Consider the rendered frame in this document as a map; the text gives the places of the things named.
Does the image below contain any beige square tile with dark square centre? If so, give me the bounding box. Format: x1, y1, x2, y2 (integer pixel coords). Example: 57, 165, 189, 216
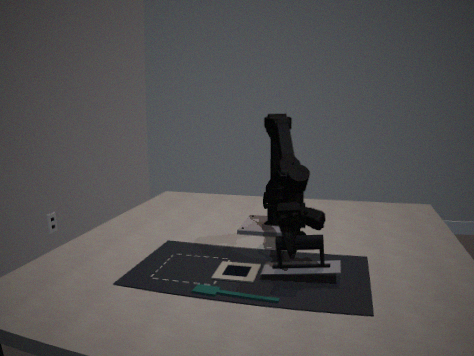
212, 261, 261, 283

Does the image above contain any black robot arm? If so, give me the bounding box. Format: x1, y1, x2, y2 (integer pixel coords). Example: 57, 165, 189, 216
263, 114, 325, 230

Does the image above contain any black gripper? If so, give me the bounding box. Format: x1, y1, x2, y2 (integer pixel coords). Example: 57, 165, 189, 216
276, 198, 306, 259

